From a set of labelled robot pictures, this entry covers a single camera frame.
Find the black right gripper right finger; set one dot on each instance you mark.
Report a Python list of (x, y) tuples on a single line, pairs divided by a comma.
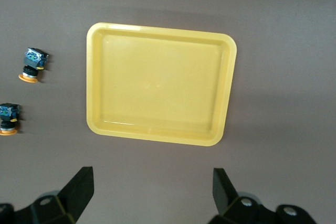
[(223, 192)]

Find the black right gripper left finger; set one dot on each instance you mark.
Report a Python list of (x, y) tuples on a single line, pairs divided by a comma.
[(76, 190)]

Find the yellow plastic tray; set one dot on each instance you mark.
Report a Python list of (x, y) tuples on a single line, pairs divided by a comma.
[(157, 85)]

